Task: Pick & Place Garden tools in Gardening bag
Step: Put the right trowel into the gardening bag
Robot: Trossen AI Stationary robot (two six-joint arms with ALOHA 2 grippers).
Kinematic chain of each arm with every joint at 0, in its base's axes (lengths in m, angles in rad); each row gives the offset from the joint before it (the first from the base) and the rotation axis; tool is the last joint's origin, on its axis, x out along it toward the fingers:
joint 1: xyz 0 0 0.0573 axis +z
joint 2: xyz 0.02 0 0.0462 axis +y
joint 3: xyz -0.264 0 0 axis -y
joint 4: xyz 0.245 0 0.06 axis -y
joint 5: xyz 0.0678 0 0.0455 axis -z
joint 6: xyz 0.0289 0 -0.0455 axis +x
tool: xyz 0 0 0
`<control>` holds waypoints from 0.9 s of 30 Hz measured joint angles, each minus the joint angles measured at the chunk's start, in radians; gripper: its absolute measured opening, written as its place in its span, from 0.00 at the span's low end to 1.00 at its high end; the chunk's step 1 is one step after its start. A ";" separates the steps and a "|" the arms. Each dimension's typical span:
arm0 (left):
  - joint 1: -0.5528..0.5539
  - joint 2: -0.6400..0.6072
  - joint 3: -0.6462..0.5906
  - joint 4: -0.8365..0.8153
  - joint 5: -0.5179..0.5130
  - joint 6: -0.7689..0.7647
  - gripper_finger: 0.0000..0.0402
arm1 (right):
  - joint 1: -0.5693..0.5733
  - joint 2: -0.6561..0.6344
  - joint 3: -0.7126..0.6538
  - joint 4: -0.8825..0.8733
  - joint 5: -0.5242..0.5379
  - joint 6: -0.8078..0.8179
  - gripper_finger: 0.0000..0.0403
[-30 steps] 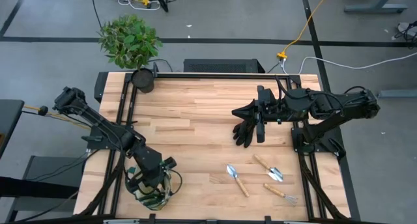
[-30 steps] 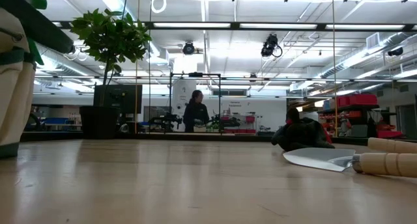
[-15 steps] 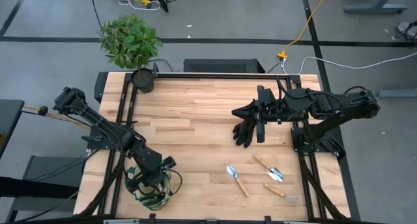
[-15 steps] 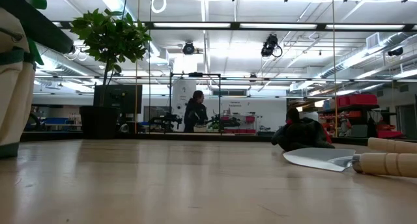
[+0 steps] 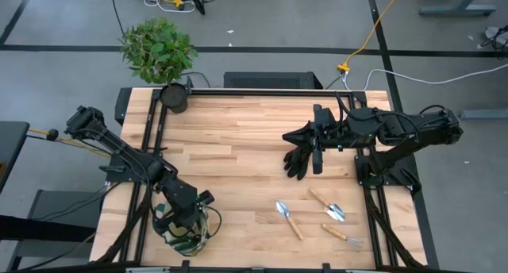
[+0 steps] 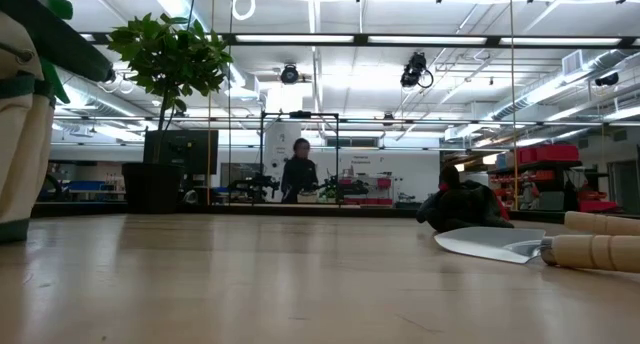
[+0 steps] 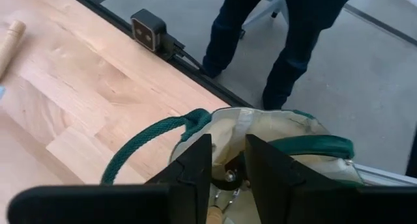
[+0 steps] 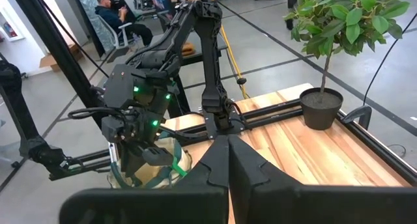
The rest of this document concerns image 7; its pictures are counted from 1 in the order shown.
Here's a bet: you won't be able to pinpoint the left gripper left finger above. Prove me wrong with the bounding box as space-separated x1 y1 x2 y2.
8 133 213 224

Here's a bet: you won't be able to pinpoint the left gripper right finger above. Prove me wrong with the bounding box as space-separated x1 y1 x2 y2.
244 134 417 224

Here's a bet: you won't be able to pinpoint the black pruning shears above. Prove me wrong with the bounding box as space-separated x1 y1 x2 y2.
211 152 250 191

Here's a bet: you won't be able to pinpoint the cream green gardening bag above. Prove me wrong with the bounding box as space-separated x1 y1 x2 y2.
100 107 365 224

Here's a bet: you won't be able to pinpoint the narrow wooden handle trowel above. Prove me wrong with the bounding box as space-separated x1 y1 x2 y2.
0 20 27 100

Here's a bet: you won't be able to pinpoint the person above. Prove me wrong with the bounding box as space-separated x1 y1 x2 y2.
201 0 356 111

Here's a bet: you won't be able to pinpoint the white chair base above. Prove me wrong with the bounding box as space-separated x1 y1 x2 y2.
242 0 289 28

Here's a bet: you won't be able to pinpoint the black aluminium table frame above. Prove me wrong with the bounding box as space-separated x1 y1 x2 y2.
61 0 417 188

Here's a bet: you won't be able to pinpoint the small black stereo camera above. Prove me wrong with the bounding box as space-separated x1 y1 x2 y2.
130 8 186 61

